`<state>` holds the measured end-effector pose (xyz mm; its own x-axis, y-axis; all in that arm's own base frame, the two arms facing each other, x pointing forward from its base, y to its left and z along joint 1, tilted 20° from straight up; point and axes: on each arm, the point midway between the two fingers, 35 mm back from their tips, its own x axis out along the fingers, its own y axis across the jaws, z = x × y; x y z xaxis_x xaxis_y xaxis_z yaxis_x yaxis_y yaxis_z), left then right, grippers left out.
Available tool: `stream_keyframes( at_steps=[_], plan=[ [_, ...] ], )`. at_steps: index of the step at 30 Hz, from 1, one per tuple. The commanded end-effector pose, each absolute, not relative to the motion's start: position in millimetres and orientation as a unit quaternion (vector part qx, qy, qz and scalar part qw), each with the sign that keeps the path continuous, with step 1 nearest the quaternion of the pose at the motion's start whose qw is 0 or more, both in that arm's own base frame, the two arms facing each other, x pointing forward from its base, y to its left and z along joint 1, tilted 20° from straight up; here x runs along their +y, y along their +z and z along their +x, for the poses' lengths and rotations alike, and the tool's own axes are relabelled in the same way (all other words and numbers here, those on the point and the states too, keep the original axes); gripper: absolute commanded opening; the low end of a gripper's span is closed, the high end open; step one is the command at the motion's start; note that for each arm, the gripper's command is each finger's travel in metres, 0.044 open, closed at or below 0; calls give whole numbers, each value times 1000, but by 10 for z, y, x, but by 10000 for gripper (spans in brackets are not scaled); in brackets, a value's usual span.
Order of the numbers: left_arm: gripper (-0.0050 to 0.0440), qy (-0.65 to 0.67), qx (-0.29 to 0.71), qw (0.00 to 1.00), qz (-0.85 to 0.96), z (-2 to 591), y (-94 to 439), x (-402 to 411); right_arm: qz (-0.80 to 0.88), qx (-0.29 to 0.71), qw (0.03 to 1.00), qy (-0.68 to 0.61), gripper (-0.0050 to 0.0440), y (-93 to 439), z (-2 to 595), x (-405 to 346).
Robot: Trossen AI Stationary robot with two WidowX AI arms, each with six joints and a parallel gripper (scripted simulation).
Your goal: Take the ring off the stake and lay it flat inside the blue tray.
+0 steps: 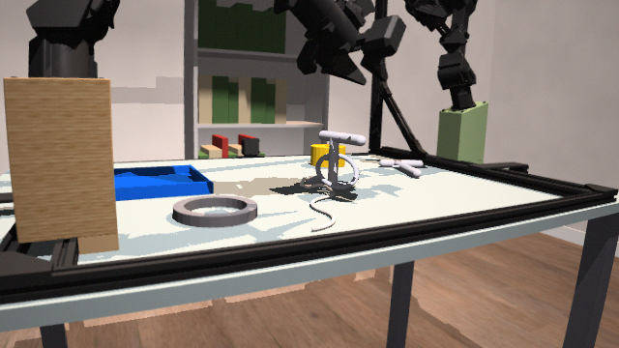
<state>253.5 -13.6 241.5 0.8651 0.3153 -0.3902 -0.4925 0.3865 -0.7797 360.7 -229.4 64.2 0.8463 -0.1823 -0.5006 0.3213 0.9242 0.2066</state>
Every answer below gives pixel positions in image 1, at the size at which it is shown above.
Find yellow cylinder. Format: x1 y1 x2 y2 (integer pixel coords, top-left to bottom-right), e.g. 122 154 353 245
310 144 345 167

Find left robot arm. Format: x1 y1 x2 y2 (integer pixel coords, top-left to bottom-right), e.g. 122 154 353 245
437 0 478 111

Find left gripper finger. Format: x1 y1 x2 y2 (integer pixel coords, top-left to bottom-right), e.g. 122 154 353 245
442 24 468 50
412 0 447 18

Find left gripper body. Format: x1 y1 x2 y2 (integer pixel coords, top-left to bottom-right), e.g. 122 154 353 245
404 0 461 54

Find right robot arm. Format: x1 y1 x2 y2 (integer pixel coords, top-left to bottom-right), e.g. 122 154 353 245
26 0 376 78

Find grey cylindrical rod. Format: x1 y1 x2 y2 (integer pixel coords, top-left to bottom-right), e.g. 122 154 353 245
318 130 366 146

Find blue square tray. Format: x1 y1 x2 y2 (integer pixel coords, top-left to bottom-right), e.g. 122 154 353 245
114 165 214 201

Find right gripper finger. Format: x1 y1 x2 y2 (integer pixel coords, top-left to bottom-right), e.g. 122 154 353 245
360 55 388 82
321 53 367 85

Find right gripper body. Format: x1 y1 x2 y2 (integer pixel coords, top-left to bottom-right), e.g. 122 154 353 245
297 0 406 74

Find grey post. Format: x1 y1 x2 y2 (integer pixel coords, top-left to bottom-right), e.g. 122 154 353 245
328 138 339 184

